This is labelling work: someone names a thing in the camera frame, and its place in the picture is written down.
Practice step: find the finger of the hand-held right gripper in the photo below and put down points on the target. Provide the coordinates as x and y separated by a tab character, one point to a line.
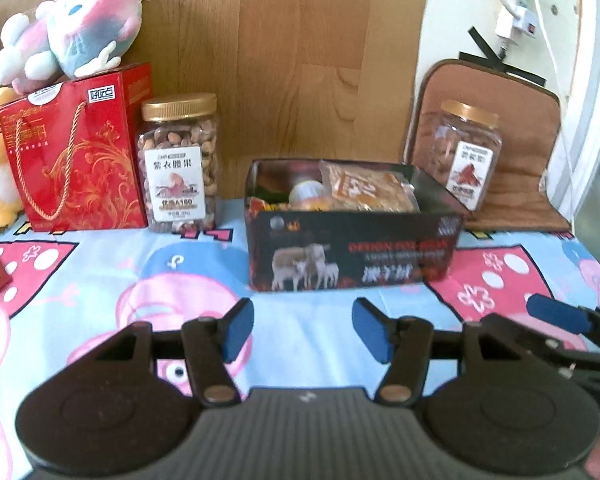
510	332
555	310

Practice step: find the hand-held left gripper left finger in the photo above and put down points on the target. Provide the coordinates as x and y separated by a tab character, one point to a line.
237	330

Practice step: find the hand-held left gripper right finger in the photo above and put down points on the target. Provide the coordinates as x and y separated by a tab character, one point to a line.
372	330

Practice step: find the black sheep-print box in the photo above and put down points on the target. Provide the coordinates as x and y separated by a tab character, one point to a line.
360	245

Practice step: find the clear bag of pumpkin seeds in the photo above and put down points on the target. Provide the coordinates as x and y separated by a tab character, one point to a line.
370	190

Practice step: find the yellow-lidded jelly cup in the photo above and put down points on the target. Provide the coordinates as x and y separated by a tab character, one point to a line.
307	192

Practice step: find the cartoon printed bed sheet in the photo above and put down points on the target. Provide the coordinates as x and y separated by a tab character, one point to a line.
105	270

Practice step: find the gold-lidded jar of nuts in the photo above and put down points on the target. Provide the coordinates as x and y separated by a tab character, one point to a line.
472	170
175	160

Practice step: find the brown seat cushion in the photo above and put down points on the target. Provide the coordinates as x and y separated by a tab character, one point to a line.
530	135

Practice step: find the red gift box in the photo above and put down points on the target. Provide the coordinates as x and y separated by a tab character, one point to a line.
95	175

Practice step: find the black tape strip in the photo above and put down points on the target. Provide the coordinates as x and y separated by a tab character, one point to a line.
510	71
482	40

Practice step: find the wooden headboard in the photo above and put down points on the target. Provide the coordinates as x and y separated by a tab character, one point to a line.
280	60

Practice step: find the yellow plush duck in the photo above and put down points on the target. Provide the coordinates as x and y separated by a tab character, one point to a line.
0	185

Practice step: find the white charger plug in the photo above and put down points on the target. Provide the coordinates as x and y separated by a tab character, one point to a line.
509	25

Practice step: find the white power strip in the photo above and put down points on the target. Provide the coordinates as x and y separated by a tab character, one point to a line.
527	5

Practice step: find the pink and blue plush toy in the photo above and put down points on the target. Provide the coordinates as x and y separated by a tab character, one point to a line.
85	25

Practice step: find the white window frame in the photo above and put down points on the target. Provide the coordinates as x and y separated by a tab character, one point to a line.
597	110

